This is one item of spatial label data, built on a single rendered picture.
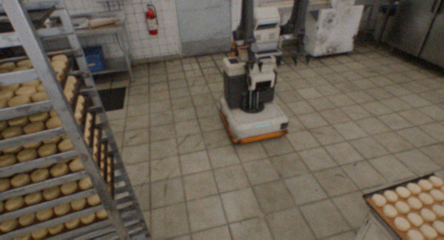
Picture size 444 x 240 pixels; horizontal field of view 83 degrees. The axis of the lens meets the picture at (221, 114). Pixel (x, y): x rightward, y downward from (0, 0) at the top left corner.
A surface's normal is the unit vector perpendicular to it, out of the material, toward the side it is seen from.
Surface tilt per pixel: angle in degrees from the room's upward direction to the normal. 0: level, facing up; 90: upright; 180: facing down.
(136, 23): 90
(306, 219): 0
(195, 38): 90
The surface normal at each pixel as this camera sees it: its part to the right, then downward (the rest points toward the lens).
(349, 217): -0.04, -0.82
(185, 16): 0.24, 0.54
